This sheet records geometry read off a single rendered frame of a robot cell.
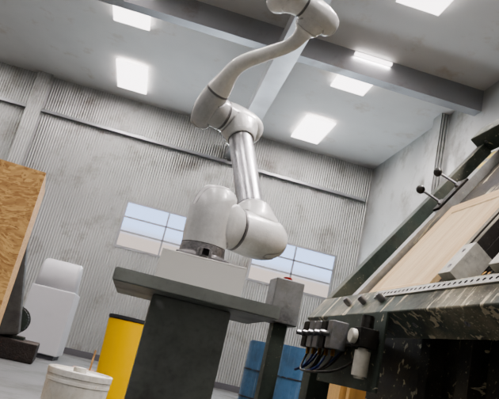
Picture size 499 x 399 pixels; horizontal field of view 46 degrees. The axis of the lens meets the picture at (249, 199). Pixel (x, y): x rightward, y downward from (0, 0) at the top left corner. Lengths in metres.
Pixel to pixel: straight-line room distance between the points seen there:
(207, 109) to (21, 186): 1.11
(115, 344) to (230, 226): 3.42
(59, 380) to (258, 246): 1.21
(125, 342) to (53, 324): 4.09
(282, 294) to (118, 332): 3.05
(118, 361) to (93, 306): 7.04
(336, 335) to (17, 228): 1.73
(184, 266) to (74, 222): 10.70
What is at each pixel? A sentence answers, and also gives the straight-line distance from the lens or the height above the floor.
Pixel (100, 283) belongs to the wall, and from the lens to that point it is 12.28.
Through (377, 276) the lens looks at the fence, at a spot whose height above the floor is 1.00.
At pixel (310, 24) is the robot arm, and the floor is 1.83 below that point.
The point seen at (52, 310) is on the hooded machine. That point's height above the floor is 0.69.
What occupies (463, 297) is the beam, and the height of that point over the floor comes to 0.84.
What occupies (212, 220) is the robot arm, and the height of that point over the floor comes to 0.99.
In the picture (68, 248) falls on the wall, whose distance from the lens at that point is 12.42.
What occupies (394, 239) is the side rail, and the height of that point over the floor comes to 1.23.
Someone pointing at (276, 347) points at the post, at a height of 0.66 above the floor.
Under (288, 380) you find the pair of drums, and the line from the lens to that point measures 5.35.
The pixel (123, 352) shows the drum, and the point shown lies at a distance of 5.25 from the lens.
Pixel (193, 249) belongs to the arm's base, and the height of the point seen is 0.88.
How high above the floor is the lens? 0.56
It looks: 16 degrees up
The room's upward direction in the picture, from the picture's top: 13 degrees clockwise
